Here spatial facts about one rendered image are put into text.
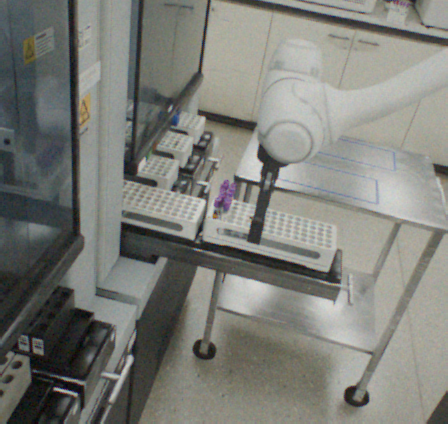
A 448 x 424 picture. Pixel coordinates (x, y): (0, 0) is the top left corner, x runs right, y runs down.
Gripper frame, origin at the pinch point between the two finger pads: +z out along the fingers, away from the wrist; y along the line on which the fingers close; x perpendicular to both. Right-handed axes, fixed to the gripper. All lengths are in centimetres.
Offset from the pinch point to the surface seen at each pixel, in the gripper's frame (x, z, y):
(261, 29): 28, 17, 229
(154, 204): 24.6, 1.7, -0.9
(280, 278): -8.0, 9.2, -6.7
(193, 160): 22.6, 5.9, 30.7
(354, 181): -24.8, 5.6, 40.2
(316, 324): -28, 60, 33
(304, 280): -13.3, 8.0, -6.8
